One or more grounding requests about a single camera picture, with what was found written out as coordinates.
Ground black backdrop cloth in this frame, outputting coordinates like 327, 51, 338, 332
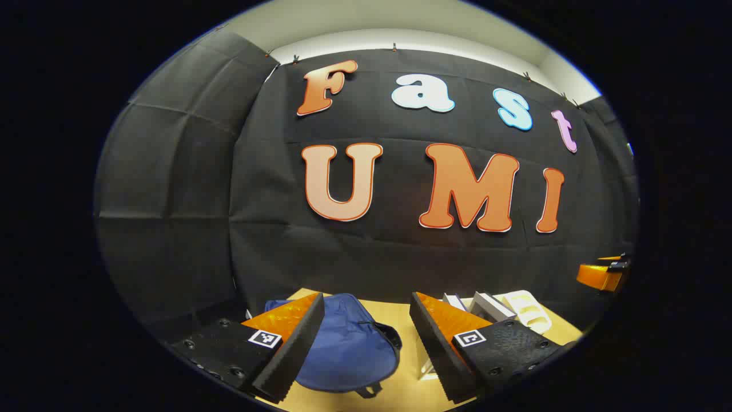
94, 29, 638, 344

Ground blue schoolbag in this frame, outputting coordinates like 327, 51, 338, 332
264, 293, 403, 399

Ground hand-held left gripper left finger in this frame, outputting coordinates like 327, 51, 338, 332
170, 292, 327, 404

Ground cream bookshelf rack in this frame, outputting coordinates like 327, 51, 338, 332
420, 290, 554, 381

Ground grey portrait cover book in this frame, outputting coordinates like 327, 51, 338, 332
469, 292, 517, 322

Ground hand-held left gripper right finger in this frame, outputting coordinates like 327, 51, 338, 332
408, 292, 567, 405

